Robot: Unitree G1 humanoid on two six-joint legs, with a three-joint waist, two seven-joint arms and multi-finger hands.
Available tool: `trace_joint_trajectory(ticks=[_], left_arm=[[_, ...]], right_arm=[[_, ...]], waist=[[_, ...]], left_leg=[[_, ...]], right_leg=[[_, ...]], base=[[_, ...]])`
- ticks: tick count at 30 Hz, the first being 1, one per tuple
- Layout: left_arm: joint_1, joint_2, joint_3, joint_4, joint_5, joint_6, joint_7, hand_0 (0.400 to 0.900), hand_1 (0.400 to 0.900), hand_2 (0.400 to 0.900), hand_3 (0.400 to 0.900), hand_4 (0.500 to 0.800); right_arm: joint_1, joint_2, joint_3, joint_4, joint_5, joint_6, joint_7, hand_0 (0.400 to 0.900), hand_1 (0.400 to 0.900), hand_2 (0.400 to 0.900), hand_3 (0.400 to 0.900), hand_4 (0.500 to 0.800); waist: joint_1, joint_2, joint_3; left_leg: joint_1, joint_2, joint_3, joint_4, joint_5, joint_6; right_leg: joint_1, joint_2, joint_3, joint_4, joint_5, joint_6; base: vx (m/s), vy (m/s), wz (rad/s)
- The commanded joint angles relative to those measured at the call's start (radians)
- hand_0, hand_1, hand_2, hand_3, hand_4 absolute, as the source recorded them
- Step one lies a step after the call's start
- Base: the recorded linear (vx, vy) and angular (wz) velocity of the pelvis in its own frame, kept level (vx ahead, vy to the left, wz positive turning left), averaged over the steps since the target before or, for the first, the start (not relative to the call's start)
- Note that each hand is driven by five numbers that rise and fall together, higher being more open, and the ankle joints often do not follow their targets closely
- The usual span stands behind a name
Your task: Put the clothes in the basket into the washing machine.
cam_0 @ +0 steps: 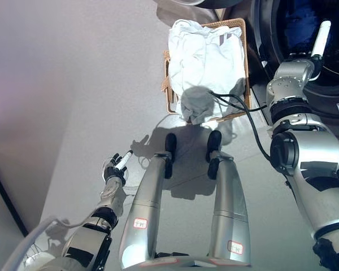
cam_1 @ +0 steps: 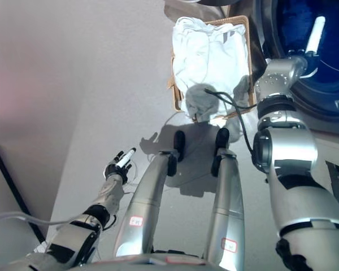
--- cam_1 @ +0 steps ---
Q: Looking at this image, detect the woven brown laundry basket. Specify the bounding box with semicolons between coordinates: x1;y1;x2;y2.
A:
167;15;258;119

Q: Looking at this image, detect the grey front-load washing machine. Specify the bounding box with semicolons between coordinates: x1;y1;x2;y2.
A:
247;0;339;136

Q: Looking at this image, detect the white curved side panel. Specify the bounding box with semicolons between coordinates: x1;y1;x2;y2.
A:
310;129;339;170

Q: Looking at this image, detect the black left robot foot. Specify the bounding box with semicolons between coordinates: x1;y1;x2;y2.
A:
173;130;186;162

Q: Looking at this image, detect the silver right robot leg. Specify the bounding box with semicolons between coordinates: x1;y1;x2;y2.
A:
203;148;245;271

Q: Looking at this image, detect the grey robot torso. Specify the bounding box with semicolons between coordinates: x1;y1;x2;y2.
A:
81;250;224;271

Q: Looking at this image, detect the silver left robot leg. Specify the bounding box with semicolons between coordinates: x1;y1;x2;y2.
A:
114;149;179;257

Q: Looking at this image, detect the white clothes pile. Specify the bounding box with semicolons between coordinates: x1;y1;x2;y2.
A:
171;16;251;122

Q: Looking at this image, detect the black robot foot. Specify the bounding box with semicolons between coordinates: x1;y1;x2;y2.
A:
215;128;230;155
173;130;186;162

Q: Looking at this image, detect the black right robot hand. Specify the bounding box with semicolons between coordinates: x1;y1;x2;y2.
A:
286;16;327;62

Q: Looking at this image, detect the black right robot foot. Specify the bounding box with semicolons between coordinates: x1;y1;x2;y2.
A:
215;128;230;155

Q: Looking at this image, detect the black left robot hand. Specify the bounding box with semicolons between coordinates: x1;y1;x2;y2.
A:
103;147;137;184

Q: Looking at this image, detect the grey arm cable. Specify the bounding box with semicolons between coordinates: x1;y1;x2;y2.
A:
0;211;82;226

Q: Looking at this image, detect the silver robot leg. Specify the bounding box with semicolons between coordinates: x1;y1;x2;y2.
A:
203;148;245;271
114;149;179;257

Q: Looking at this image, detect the navy blue garment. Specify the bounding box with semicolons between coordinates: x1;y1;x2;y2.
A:
273;0;339;88

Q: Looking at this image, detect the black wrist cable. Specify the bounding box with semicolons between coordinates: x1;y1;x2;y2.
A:
205;88;258;159

